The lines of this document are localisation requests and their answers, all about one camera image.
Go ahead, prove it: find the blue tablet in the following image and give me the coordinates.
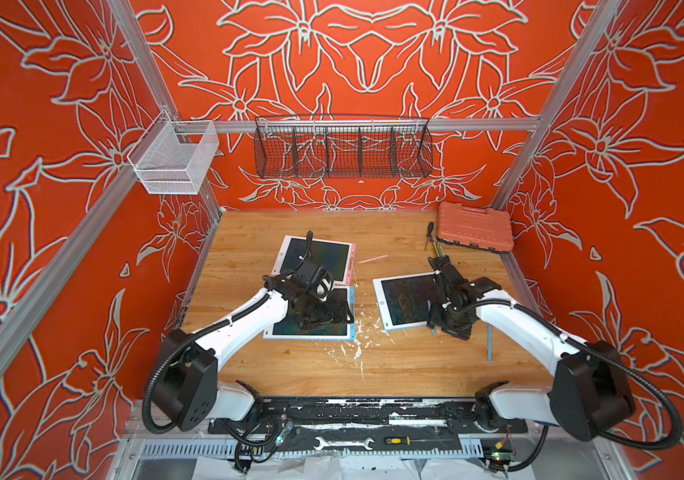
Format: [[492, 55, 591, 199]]
[[262, 286, 355, 341], [372, 273, 445, 331]]

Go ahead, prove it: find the blue stylus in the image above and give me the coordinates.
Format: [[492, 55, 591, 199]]
[[486, 330, 493, 363]]

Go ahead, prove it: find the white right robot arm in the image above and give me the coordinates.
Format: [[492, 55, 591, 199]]
[[427, 256, 684, 451]]

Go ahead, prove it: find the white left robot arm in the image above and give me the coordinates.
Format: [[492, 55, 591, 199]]
[[141, 231, 354, 434]]

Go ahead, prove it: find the pink stylus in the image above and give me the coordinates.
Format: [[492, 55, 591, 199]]
[[357, 254, 389, 265]]

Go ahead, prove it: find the red plastic tool case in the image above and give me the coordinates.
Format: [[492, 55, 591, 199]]
[[436, 202, 514, 253]]

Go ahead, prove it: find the silver combination wrench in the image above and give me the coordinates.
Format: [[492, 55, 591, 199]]
[[313, 436, 374, 451]]

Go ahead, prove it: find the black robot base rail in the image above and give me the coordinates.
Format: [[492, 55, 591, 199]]
[[206, 395, 529, 436]]

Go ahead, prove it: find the black wire wall basket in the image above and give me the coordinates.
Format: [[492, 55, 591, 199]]
[[254, 114, 435, 180]]

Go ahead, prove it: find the yellow handled screwdriver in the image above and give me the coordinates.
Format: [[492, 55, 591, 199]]
[[384, 436, 435, 445]]

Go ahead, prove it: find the white slotted cable duct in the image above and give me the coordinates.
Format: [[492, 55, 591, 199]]
[[137, 438, 484, 460]]

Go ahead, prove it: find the clear plastic wall bin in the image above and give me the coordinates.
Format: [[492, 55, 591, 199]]
[[127, 109, 220, 195]]

